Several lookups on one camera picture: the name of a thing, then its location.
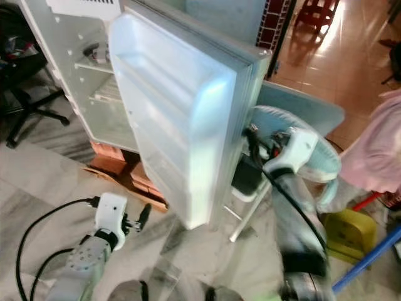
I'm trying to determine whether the dark red patterned post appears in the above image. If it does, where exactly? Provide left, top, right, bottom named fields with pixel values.
left=255, top=0, right=296, bottom=51

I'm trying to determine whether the long black left arm cable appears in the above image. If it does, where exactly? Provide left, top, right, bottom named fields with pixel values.
left=15, top=197, right=102, bottom=301

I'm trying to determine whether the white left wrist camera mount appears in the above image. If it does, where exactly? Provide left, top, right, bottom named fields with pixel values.
left=95, top=192, right=130, bottom=235

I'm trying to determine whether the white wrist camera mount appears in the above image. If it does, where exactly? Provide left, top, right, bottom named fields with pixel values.
left=264, top=127, right=320, bottom=176
left=95, top=192, right=130, bottom=235

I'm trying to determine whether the short black left arm cable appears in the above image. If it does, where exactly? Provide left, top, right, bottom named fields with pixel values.
left=29, top=247, right=77, bottom=301

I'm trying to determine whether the pink cloth garment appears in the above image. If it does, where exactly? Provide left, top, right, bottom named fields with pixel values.
left=337, top=88, right=401, bottom=193

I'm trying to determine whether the brick and wood fridge base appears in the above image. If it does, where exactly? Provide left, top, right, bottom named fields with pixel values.
left=85, top=141, right=167, bottom=214

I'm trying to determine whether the black office chair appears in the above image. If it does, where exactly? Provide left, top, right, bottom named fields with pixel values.
left=0, top=3, right=71, bottom=150

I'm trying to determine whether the grey right robot leg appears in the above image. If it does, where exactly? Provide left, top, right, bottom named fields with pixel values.
left=204, top=285, right=246, bottom=301

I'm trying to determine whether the red stick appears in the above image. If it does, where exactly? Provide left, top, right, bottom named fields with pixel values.
left=350, top=191, right=384, bottom=211

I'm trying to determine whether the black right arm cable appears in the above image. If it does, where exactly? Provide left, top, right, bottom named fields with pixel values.
left=246, top=129, right=330, bottom=253

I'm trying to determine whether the yellow plastic dustpan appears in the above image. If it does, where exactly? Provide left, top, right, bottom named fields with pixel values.
left=318, top=208, right=380, bottom=265

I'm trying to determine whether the white folding chair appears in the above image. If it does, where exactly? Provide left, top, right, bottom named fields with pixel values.
left=229, top=82, right=346, bottom=245

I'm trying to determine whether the blue stick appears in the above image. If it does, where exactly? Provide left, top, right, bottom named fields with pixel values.
left=331, top=224, right=401, bottom=295

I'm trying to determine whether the white fridge shelf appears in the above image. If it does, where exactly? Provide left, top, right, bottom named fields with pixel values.
left=73, top=60, right=115, bottom=77

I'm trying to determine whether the red plastic chair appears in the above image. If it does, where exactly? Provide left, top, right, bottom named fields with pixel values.
left=294, top=0, right=340, bottom=29

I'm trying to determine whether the silver fridge door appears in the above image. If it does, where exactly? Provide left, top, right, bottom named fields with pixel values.
left=108, top=0, right=274, bottom=230

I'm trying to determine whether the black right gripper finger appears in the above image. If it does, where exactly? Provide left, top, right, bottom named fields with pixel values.
left=244, top=124, right=264, bottom=162

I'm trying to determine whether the white vented fridge panel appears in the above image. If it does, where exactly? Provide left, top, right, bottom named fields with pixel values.
left=45, top=0, right=123, bottom=22

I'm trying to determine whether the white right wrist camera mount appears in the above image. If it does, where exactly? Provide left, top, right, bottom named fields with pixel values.
left=264, top=127, right=320, bottom=176

